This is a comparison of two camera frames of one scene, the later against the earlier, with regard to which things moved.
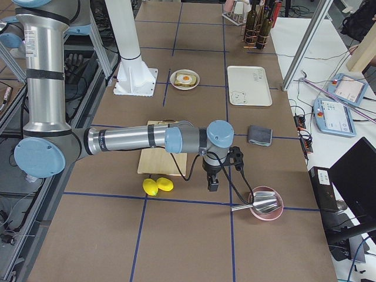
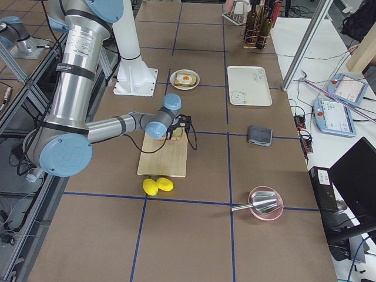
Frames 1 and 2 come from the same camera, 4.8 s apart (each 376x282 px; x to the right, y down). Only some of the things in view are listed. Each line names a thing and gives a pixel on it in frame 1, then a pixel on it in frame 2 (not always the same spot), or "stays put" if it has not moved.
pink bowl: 273,214 stays put
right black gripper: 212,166 -> 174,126
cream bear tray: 248,86 stays put
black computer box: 322,180 stays put
